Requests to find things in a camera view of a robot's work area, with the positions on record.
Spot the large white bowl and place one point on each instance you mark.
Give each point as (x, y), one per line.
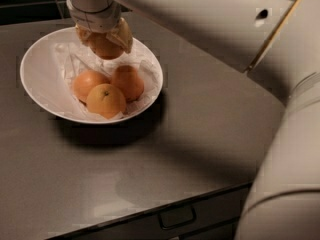
(41, 78)

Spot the white paper bowl liner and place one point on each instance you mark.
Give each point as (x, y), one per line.
(72, 59)

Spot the dark drawer front with handle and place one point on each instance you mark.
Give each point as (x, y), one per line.
(210, 216)

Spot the orange at front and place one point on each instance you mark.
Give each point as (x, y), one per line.
(106, 100)

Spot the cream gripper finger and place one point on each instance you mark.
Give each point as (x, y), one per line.
(121, 36)
(83, 34)

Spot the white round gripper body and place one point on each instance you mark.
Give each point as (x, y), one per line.
(96, 17)

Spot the orange at right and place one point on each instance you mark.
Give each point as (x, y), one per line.
(126, 78)

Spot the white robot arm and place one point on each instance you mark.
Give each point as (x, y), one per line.
(276, 43)

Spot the orange at left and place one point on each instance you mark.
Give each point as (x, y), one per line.
(86, 81)

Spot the yellowish orange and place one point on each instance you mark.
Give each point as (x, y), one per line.
(104, 48)

